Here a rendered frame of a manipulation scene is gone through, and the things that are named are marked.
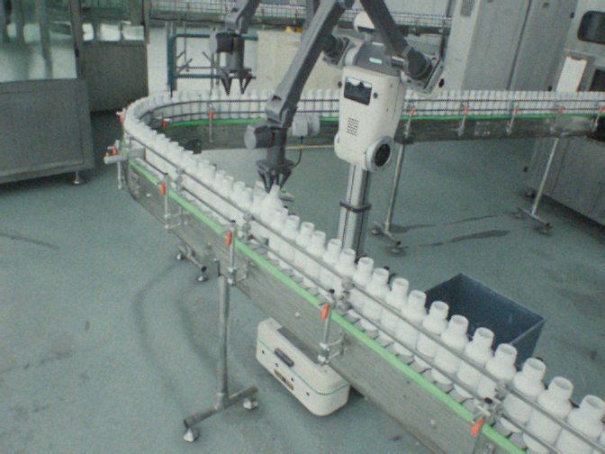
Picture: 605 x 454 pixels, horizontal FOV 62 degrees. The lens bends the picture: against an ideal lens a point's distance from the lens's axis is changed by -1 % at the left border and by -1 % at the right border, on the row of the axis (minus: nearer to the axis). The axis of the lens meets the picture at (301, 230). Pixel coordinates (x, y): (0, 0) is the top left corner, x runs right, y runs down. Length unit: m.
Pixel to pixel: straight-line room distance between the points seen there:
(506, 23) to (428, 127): 4.09
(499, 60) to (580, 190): 3.07
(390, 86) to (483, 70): 5.62
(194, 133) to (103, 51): 3.71
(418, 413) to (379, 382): 0.13
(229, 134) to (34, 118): 1.89
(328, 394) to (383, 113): 1.22
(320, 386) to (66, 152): 3.12
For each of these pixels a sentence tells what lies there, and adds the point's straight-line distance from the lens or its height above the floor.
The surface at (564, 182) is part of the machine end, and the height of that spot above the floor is 0.32.
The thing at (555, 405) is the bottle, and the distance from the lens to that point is 1.13.
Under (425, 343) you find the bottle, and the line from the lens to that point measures 1.25.
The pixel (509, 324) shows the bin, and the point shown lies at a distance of 1.80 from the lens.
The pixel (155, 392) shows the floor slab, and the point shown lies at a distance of 2.59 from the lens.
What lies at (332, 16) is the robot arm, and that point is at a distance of 1.53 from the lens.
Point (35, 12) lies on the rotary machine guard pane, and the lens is 4.42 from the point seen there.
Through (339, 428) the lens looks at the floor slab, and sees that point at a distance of 2.46.
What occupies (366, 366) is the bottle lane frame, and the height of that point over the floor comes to 0.92.
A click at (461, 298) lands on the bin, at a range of 1.86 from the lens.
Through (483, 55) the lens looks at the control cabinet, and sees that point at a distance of 7.50.
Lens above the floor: 1.82
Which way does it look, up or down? 27 degrees down
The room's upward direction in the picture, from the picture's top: 6 degrees clockwise
